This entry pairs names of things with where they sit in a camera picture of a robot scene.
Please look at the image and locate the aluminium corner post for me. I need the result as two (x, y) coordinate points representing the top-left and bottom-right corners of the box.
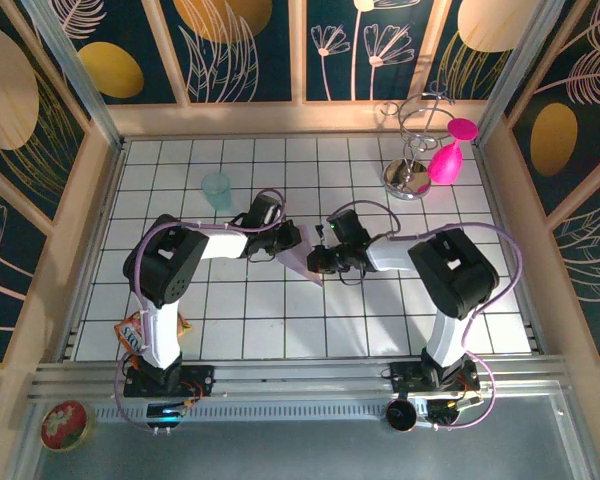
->
(22, 0), (127, 151)
(473, 0), (556, 146)

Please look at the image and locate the pink wine glass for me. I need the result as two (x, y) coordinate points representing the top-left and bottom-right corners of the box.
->
(427, 116), (480, 185)

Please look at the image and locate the lilac square paper sheet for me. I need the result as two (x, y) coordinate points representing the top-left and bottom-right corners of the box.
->
(274, 224), (326, 287)

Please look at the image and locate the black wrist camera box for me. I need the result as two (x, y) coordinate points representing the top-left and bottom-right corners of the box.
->
(327, 209), (371, 246)
(239, 194), (286, 232)

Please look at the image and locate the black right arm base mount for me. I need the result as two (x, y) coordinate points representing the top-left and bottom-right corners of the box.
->
(389, 359), (481, 397)

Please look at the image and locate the chrome wire glass rack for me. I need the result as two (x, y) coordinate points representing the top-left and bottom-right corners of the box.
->
(374, 82), (456, 201)

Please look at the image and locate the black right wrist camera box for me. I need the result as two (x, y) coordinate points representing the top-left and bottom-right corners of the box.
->
(327, 209), (371, 246)

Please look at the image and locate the orange snack bag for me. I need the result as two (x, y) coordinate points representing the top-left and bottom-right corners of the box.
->
(113, 309), (192, 354)

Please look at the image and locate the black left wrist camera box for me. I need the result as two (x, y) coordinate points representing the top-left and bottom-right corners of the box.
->
(239, 194), (286, 232)

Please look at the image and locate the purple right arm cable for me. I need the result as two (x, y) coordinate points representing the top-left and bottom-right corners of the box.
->
(327, 199), (524, 431)

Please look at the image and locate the black round cup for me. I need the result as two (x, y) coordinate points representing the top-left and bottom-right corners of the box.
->
(384, 398), (419, 432)

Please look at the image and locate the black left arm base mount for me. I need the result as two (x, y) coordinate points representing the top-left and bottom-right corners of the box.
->
(123, 363), (216, 399)

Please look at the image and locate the aluminium mounting rail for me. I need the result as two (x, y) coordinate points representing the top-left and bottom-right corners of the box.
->
(27, 354), (571, 401)

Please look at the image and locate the round red tin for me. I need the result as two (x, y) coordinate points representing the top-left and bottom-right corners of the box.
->
(39, 399), (97, 453)

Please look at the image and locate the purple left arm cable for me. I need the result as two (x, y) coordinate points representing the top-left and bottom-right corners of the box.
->
(113, 187), (287, 432)

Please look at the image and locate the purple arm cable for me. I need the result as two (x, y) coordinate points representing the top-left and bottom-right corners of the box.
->
(327, 199), (524, 431)
(113, 187), (287, 432)

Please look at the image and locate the translucent teal plastic cup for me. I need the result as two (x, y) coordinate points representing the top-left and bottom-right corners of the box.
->
(201, 172), (234, 214)

